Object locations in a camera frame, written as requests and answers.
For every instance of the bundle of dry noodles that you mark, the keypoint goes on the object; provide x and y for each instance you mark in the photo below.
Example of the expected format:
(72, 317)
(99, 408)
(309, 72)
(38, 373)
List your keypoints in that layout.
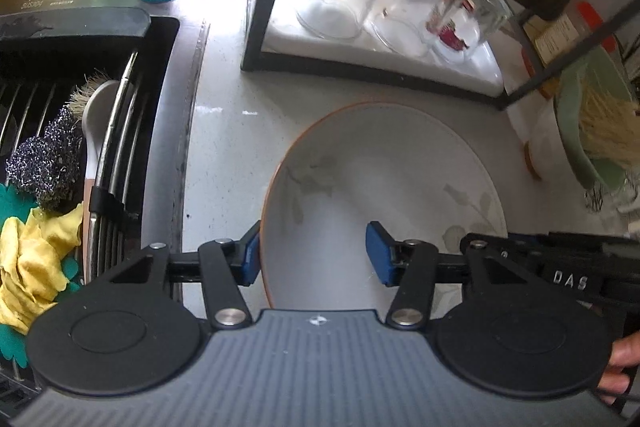
(609, 127)

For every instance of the red lid plastic jar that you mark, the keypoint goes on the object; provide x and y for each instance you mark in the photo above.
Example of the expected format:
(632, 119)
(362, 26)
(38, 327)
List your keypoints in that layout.
(588, 20)

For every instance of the white drip tray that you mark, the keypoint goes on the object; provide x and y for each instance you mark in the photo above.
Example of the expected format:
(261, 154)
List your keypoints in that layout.
(480, 74)

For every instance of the sink roll-up drying rack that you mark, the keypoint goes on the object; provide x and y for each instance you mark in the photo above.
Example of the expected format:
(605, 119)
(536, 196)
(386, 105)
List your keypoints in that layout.
(17, 382)

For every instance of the large white floral plate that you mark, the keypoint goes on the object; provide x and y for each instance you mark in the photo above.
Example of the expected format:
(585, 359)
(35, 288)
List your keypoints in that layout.
(367, 162)

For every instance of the purple steel scourer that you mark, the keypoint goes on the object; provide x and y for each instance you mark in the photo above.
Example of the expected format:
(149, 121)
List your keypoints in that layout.
(47, 166)

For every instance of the clear drinking glass middle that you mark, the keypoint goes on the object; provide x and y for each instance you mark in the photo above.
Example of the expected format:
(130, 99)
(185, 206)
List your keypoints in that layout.
(408, 27)

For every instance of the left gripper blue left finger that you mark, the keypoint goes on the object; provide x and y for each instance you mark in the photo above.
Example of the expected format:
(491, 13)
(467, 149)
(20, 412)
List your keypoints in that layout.
(226, 265)

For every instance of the green round mat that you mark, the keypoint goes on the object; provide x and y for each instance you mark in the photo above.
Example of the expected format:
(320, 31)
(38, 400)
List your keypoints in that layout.
(14, 204)

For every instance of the yellow cloth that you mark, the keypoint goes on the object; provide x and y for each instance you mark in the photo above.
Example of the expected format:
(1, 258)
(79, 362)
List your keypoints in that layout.
(32, 252)

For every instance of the clear glass with red print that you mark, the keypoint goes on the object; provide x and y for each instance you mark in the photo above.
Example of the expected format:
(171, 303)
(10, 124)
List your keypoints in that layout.
(468, 26)

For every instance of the person right hand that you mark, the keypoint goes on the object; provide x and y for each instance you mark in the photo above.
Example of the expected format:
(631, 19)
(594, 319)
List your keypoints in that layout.
(625, 353)

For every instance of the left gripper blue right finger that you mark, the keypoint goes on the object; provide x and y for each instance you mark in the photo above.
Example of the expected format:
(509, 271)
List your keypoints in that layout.
(411, 267)

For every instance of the green colander basket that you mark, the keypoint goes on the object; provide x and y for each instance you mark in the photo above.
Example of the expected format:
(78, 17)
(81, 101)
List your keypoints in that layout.
(604, 73)

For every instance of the dish brush white handle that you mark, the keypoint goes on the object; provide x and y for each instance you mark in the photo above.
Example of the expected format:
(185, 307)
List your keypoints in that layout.
(92, 105)

